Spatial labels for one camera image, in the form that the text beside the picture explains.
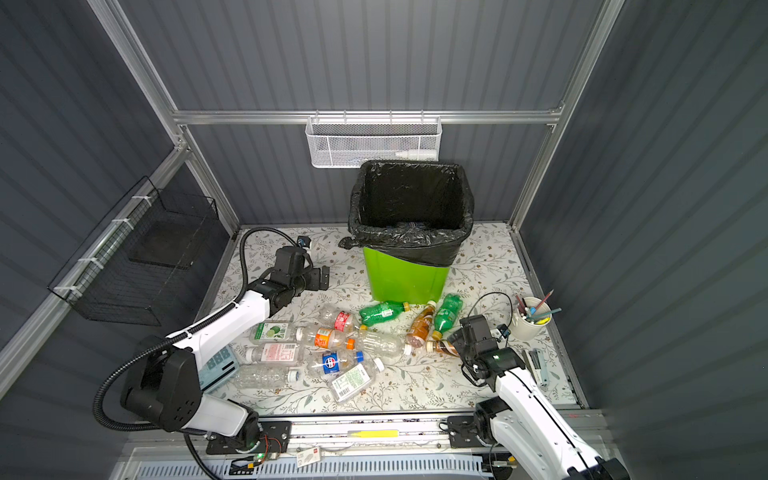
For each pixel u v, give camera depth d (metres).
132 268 0.72
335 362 0.81
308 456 0.71
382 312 0.91
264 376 0.85
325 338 0.85
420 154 0.86
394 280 0.99
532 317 0.87
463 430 0.74
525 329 0.83
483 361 0.59
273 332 0.87
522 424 0.50
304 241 0.77
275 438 0.74
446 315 0.90
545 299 0.85
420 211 0.99
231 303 0.55
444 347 0.85
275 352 0.83
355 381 0.79
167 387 0.43
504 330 0.74
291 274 0.67
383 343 0.84
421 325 0.89
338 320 0.89
